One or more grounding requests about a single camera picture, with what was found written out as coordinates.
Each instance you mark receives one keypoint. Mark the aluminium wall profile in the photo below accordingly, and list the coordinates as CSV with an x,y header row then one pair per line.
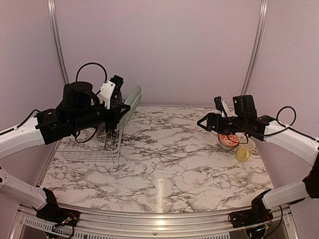
x,y
261,25
57,40

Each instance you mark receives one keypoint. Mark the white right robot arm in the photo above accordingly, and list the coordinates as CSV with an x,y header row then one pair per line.
x,y
282,137

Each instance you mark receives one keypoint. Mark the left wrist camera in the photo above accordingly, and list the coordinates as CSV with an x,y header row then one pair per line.
x,y
109,90

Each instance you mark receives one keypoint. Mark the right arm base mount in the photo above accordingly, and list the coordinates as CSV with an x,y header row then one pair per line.
x,y
249,217

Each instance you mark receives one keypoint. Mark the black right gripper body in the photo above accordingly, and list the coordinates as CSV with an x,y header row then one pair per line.
x,y
238,126

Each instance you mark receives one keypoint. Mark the aluminium front table rail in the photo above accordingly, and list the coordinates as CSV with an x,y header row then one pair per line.
x,y
103,224

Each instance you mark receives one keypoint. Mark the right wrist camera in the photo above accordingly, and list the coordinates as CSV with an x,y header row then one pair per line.
x,y
222,106

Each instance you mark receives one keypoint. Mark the black square plate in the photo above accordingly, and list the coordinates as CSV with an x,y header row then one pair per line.
x,y
119,101

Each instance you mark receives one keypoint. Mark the left aluminium wall profile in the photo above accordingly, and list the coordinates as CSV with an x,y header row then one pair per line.
x,y
57,40

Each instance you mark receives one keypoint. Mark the red patterned white bowl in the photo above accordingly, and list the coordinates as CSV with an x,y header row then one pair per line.
x,y
228,142

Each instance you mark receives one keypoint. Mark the pale green round plate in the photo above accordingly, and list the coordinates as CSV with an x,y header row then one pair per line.
x,y
132,100

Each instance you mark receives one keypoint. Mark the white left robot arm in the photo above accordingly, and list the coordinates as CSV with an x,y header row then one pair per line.
x,y
40,128

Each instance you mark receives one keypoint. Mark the right aluminium wall profile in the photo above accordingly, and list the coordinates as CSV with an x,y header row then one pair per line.
x,y
261,25

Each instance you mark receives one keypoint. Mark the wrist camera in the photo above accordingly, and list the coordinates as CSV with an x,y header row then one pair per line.
x,y
222,106
109,90

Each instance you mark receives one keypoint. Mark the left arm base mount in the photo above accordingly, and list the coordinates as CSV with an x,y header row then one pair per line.
x,y
61,217

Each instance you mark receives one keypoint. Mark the yellow ceramic mug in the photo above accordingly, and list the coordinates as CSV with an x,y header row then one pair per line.
x,y
245,149

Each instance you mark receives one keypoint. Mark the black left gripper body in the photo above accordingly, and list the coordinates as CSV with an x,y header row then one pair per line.
x,y
84,119

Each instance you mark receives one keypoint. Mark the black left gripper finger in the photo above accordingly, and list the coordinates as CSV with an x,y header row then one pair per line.
x,y
117,122
125,107

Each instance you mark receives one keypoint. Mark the white wire dish rack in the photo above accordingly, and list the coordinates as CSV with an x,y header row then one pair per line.
x,y
103,147

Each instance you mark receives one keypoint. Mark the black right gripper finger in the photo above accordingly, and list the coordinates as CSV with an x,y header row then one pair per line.
x,y
206,127
206,118

